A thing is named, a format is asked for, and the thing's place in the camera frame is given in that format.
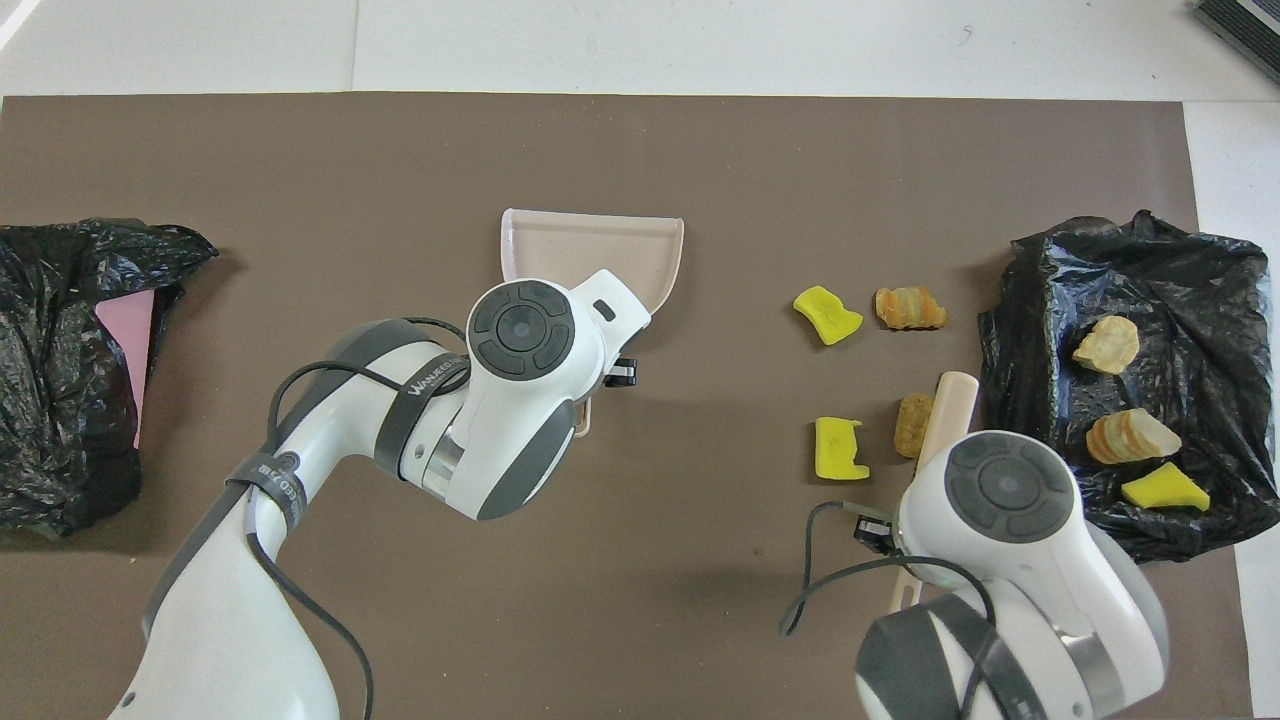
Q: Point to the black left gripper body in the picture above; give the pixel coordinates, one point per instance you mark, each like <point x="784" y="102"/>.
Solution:
<point x="622" y="373"/>

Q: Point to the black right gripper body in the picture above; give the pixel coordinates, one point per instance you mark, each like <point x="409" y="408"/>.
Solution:
<point x="875" y="532"/>

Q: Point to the notched yellow sponge block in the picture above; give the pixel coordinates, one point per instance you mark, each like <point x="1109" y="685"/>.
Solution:
<point x="838" y="450"/>

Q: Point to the brown fried nugget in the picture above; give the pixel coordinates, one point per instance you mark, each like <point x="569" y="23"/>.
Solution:
<point x="910" y="425"/>

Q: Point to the beige plastic dustpan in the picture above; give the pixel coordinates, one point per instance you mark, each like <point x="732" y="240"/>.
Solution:
<point x="590" y="250"/>

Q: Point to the beige hand brush black bristles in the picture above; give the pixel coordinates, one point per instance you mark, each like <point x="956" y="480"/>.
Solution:
<point x="950" y="410"/>

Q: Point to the curved yellow sponge piece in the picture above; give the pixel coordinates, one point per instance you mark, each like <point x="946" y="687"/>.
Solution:
<point x="827" y="314"/>

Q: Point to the sliced bread loaf piece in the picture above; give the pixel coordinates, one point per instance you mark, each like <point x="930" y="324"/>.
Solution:
<point x="1130" y="437"/>

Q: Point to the yellow sponge wedge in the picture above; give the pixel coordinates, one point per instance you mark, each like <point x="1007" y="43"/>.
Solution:
<point x="1165" y="489"/>

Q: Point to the pale bread chunk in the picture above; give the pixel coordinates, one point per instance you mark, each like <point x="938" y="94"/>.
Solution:
<point x="1107" y="345"/>

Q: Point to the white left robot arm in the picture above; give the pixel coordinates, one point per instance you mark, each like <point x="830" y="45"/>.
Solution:
<point x="520" y="400"/>

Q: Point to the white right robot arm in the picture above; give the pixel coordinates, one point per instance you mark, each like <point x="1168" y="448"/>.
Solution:
<point x="1010" y="540"/>

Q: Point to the black trash bag lined bin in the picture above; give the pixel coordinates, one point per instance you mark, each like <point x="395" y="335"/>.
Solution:
<point x="1220" y="330"/>

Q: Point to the pink plastic bin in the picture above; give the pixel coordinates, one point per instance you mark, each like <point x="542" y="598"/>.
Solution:
<point x="128" y="340"/>

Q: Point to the black trash bag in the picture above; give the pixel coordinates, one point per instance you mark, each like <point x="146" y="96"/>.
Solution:
<point x="50" y="400"/>

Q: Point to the orange striped bread piece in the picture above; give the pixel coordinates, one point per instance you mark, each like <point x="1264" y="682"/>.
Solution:
<point x="909" y="308"/>

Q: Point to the brown table mat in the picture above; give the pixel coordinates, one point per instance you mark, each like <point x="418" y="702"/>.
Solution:
<point x="400" y="150"/>

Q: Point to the dark grey ribbed device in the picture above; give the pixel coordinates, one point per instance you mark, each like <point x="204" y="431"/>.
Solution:
<point x="1245" y="30"/>

